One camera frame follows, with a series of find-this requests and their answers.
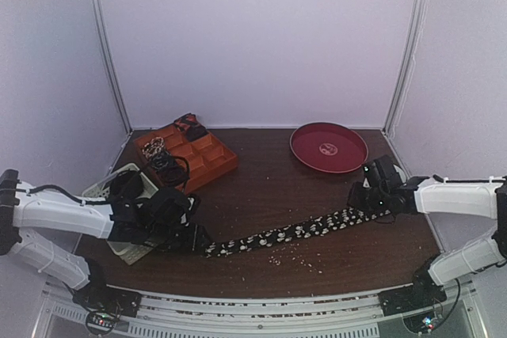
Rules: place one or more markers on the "red round plate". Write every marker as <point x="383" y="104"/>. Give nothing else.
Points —
<point x="328" y="147"/>

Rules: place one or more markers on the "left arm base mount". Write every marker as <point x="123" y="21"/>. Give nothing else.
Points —
<point x="104" y="305"/>

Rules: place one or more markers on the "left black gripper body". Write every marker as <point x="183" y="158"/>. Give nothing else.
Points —
<point x="162" y="234"/>

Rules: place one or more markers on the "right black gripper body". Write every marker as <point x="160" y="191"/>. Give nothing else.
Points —
<point x="360" y="201"/>

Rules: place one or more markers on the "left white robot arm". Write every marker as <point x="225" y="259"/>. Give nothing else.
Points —
<point x="127" y="214"/>

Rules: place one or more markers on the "small celadon bowl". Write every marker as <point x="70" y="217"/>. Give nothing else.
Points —
<point x="401" y="173"/>

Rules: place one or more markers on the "front aluminium rail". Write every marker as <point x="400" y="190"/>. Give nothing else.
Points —
<point x="362" y="314"/>

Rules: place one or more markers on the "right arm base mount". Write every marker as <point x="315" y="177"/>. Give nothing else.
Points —
<point x="422" y="300"/>

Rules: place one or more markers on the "black tie in basket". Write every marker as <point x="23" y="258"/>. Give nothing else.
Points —
<point x="126" y="185"/>

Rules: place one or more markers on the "left aluminium frame post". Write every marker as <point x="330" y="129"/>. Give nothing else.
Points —
<point x="110" y="70"/>

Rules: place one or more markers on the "dark rolled tie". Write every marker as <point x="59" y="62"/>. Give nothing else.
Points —
<point x="173" y="176"/>

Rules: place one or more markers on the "pale green perforated basket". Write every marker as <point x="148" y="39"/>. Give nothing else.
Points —
<point x="126" y="251"/>

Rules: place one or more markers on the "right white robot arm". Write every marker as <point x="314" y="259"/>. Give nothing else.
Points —
<point x="386" y="187"/>

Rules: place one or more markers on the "aluminium frame post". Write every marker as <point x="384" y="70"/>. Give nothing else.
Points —
<point x="110" y="70"/>
<point x="406" y="67"/>

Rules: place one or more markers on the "black white rolled tie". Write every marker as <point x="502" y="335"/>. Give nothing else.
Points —
<point x="161" y="161"/>

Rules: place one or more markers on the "orange compartment tray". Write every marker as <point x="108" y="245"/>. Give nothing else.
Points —
<point x="208" y="158"/>

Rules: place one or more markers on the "beige patterned rolled tie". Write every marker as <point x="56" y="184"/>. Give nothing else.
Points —
<point x="153" y="147"/>

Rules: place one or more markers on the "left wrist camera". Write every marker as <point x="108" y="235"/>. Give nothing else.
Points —
<point x="189" y="209"/>

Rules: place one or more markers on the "black white floral tie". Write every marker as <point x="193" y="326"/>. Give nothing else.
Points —
<point x="313" y="227"/>

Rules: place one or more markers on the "right aluminium frame post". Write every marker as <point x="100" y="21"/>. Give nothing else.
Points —
<point x="406" y="67"/>

